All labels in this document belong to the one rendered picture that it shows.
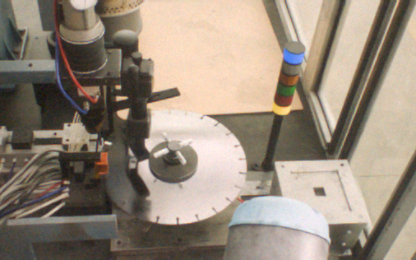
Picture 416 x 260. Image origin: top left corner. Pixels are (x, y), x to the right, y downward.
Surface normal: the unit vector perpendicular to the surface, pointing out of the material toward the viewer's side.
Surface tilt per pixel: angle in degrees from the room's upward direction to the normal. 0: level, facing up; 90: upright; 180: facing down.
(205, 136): 0
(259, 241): 21
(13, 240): 90
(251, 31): 0
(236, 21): 0
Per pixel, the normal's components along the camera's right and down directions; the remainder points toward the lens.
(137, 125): -0.06, 0.73
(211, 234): 0.07, -0.69
